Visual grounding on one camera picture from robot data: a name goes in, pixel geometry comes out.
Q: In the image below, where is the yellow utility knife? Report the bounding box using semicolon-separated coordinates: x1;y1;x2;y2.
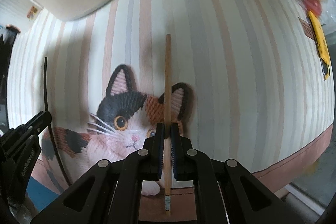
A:
307;11;331;80

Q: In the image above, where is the striped cat print mat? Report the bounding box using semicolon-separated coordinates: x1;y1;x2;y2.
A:
7;0;334;193

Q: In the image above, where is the light wooden chopstick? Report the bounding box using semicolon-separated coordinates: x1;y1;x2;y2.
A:
163;34;171;216

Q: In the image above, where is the black chopstick on mat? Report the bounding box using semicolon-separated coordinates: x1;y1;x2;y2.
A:
43;57;71;186

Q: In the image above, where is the blue cabinet front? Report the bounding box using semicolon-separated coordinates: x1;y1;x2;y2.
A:
27;177;59;211

